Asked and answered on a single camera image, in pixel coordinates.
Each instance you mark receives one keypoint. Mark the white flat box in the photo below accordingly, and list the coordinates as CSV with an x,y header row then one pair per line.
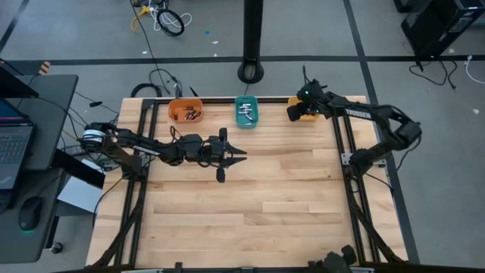
x,y
79,197

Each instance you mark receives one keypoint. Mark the small black pen-like object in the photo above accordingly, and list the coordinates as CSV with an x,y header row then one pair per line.
x,y
96,103

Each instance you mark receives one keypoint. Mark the dark grey laptop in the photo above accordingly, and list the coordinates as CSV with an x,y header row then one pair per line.
x,y
13,151

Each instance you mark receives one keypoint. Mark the black computer mouse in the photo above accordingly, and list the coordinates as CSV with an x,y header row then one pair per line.
x,y
30,214

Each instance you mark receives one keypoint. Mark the black side desk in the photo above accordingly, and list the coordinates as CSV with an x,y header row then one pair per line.
x,y
53,113

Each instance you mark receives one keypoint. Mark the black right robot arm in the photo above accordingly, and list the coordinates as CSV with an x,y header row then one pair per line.
x,y
379,113

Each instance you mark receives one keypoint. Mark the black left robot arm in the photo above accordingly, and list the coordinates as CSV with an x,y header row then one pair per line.
x,y
129,138

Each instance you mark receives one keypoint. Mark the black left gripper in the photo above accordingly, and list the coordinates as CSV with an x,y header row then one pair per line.
x,y
216,153

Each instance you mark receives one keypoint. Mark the teal plastic bin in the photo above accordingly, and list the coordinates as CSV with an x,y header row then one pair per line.
x,y
247,124

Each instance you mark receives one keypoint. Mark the black flat monitor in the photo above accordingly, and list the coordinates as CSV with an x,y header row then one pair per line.
x,y
15,81

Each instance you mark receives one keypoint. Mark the black computer tower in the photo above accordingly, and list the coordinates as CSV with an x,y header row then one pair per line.
x,y
435,26

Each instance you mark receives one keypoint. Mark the yellow plastic bin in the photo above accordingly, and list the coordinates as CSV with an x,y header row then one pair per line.
x,y
308,117

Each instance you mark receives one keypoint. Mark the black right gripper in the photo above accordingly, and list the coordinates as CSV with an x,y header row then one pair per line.
x,y
308,102

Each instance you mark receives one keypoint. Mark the black aluminium table frame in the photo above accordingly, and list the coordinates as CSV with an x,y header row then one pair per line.
x,y
219,100

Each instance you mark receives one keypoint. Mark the black round pole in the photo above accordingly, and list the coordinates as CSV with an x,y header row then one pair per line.
x,y
253,30

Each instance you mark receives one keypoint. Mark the orange plastic bin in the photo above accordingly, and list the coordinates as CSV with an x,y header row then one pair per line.
x,y
176,110

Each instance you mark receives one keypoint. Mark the black power strip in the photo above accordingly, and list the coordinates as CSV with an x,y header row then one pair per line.
x,y
76,150

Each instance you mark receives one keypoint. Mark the orange striped marker piece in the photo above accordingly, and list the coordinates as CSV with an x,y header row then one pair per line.
x,y
45,67

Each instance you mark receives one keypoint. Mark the black caster wheel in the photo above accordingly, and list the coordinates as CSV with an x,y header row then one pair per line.
x,y
57,248

